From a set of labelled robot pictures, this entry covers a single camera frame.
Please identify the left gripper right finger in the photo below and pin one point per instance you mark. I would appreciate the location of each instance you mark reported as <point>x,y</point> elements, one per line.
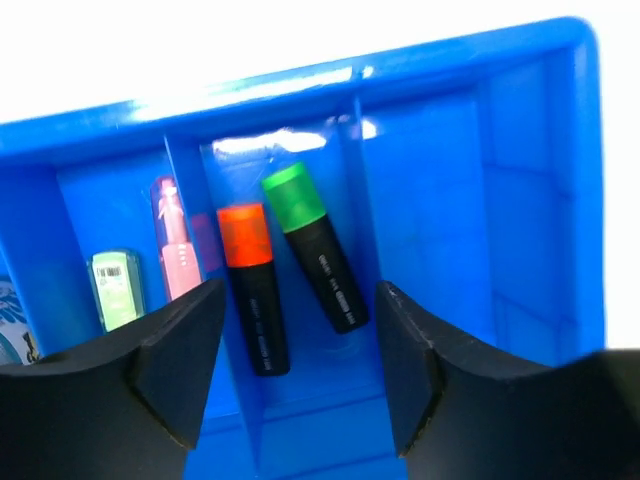
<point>463,409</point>

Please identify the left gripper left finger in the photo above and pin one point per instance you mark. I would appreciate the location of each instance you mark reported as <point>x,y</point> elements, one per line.
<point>125,405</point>

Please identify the pink correction pen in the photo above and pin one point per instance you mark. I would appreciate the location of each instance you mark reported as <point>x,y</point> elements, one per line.
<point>177,254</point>

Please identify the orange cap black highlighter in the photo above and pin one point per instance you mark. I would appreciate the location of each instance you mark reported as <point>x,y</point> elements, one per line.
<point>249,259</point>

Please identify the green cap black highlighter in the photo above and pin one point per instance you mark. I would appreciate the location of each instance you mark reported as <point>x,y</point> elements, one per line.
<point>311,236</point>

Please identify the blue plastic divided tray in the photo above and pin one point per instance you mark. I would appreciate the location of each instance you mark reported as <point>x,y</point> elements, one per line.
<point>466,171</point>

